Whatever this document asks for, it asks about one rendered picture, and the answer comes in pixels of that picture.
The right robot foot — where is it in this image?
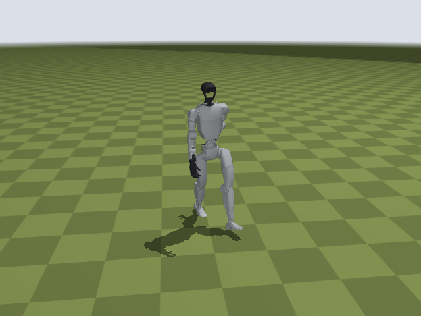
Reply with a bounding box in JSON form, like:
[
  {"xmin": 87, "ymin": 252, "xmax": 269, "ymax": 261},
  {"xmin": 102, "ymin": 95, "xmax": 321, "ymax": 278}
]
[{"xmin": 194, "ymin": 203, "xmax": 207, "ymax": 217}]

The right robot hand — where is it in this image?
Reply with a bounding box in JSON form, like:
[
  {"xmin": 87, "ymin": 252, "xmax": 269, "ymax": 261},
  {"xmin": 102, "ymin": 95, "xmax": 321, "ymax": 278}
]
[{"xmin": 189, "ymin": 154, "xmax": 201, "ymax": 178}]

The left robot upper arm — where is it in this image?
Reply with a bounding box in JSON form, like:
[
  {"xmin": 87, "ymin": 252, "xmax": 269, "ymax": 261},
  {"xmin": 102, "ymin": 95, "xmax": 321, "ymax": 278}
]
[{"xmin": 219, "ymin": 103, "xmax": 229, "ymax": 130}]

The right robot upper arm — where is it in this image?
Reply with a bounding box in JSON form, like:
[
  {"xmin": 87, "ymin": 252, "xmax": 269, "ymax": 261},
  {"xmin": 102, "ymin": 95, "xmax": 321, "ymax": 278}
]
[{"xmin": 187, "ymin": 107, "xmax": 199, "ymax": 140}]

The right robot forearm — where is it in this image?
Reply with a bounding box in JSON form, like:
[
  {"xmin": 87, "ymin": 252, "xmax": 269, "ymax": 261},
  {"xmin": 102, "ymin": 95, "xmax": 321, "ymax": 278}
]
[{"xmin": 187, "ymin": 132, "xmax": 196, "ymax": 160}]

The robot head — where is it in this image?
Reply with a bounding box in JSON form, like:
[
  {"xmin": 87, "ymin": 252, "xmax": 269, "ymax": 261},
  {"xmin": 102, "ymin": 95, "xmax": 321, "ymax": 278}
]
[{"xmin": 201, "ymin": 82, "xmax": 216, "ymax": 106}]

